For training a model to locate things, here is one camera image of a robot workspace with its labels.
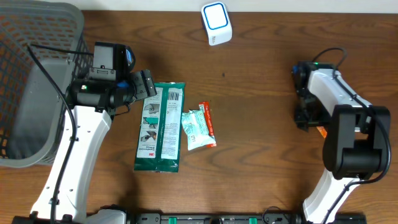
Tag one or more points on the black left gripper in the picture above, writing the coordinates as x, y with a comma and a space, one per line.
143, 88

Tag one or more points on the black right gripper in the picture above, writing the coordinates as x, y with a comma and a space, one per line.
303, 123

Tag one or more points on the green white 3M package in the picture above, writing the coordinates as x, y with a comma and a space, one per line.
158, 147

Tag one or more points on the white teal wipes packet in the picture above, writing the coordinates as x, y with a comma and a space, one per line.
195, 127

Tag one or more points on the red snack stick packet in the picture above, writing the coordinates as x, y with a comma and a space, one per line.
207, 119

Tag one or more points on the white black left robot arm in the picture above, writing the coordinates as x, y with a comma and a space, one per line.
91, 103

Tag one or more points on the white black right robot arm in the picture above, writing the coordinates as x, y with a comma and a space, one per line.
356, 150

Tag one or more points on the white cube barcode scanner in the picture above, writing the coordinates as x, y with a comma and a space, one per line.
216, 23

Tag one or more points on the grey plastic mesh basket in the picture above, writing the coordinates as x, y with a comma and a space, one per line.
32, 113

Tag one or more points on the black mounting rail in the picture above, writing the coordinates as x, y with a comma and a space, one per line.
155, 218

